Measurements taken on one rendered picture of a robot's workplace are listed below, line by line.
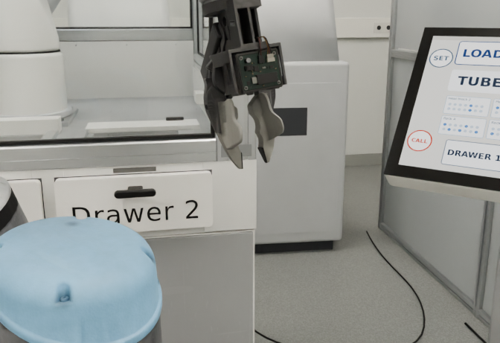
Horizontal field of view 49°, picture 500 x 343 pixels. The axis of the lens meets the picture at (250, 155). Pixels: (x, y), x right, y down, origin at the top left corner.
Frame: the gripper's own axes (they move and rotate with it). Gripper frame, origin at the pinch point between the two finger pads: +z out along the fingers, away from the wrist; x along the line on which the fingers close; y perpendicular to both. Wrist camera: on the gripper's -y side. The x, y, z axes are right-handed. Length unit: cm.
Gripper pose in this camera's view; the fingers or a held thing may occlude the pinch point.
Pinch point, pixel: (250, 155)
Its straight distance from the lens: 74.1
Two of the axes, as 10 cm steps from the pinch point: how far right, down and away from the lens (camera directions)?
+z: 1.7, 9.8, 1.4
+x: 9.0, -2.1, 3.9
